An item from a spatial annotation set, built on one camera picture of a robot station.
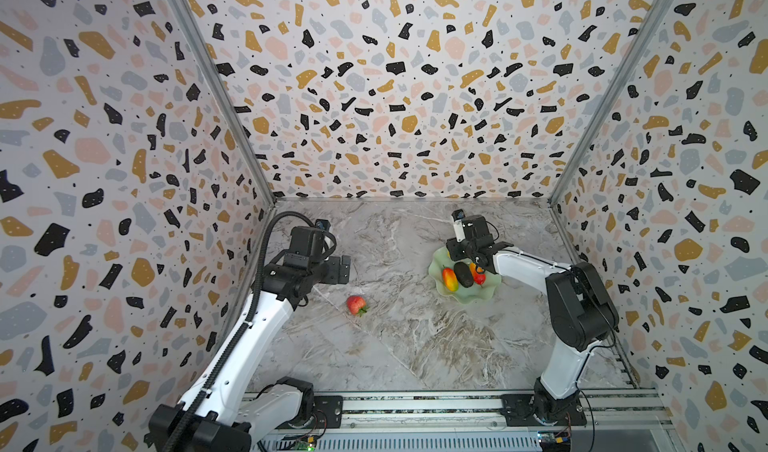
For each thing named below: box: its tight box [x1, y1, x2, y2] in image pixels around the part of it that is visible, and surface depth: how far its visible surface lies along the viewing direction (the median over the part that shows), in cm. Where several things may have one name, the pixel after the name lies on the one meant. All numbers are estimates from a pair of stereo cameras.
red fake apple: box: [346, 295, 369, 317], surface depth 90 cm
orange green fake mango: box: [442, 267, 459, 292], surface depth 97 cm
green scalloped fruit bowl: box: [429, 246, 502, 304], surface depth 97 cm
